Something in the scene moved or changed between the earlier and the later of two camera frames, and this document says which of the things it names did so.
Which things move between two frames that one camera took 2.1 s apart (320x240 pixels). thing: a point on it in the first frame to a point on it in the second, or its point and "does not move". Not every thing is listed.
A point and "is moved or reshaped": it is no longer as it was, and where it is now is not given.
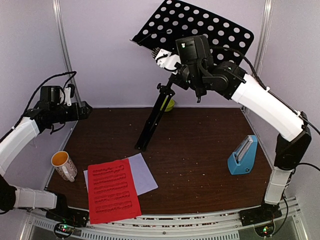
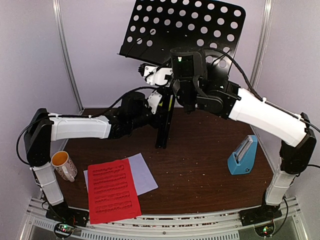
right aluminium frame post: x=264 y=35 does not move
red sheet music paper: x=112 y=194 does not move
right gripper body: x=191 y=76 to x=181 y=93
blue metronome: x=241 y=160 does not move
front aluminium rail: x=222 y=225 does not move
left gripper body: x=75 y=115 to x=139 y=120
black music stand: x=227 y=40 is moved or reshaped
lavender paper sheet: x=144 y=181 does not move
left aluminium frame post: x=58 y=14 does not move
